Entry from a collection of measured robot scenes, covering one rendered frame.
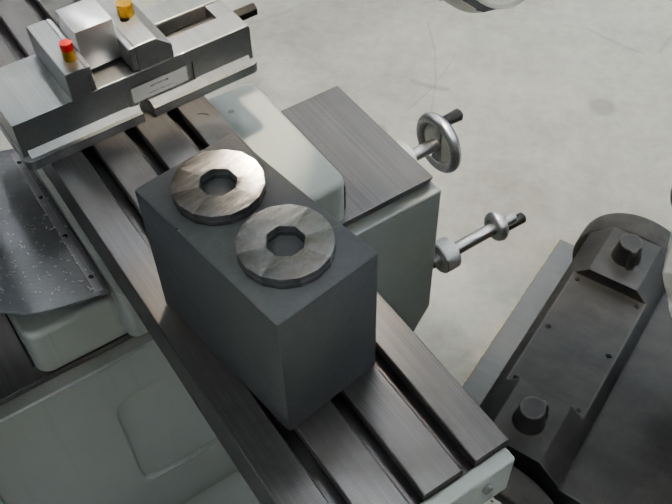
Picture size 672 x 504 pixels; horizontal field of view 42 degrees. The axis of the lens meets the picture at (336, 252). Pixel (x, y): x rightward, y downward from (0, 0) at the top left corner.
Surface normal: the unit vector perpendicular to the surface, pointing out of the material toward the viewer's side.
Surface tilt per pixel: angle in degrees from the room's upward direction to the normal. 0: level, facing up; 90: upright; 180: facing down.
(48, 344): 90
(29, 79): 0
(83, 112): 90
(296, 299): 0
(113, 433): 90
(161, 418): 90
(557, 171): 0
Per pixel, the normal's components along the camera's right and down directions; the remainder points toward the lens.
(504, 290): -0.02, -0.64
